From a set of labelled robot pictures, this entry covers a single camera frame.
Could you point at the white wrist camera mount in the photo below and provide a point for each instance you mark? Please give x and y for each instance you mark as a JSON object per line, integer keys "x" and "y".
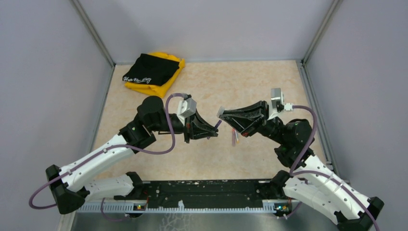
{"x": 277, "y": 103}
{"x": 186, "y": 108}

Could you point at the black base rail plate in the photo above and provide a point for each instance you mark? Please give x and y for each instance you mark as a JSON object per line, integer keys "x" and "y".
{"x": 211, "y": 196}

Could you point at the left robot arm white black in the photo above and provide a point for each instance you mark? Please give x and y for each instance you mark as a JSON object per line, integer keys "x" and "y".
{"x": 75, "y": 184}

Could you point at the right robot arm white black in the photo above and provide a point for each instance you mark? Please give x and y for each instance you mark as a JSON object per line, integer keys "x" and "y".
{"x": 308, "y": 180}

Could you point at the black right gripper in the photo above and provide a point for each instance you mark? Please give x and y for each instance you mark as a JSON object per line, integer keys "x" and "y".
{"x": 249, "y": 120}

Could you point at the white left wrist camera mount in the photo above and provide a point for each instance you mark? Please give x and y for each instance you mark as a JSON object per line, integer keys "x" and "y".
{"x": 186, "y": 108}

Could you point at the dark purple gel pen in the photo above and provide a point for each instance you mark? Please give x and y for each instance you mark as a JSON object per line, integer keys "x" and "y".
{"x": 218, "y": 124}

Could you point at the yellow folded cloth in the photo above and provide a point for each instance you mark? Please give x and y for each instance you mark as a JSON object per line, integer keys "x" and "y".
{"x": 159, "y": 91}

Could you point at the mauve pen with red tip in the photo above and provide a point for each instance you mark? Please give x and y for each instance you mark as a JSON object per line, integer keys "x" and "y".
{"x": 233, "y": 138}

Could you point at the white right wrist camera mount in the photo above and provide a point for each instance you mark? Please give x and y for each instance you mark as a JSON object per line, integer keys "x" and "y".
{"x": 277, "y": 103}

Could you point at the black folded cloth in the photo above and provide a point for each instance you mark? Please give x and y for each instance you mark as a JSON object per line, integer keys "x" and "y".
{"x": 151, "y": 70}

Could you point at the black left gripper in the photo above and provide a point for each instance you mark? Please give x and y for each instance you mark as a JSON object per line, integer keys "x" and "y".
{"x": 195, "y": 127}

